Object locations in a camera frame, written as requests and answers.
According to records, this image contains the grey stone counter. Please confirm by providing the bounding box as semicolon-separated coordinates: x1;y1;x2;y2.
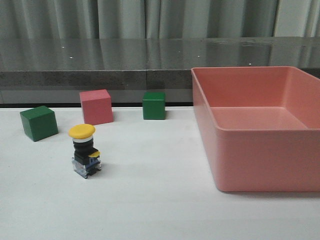
0;37;320;107

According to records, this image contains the left green wooden cube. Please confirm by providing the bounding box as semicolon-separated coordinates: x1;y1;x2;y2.
20;105;59;142

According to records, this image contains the right green wooden cube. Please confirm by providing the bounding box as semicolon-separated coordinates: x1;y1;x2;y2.
142;92;166;120

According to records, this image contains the pink plastic bin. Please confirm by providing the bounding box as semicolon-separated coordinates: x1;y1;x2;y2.
191;66;320;192

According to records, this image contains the green wooden cube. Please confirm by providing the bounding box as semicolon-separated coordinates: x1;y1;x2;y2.
142;92;166;120
20;105;59;142

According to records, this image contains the yellow push button switch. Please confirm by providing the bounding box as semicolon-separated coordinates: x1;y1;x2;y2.
68;123;102;179

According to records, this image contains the grey-green curtain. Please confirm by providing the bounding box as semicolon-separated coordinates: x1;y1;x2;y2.
0;0;320;39

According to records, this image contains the pink wooden cube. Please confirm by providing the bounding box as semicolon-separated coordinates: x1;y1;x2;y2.
79;89;114;125

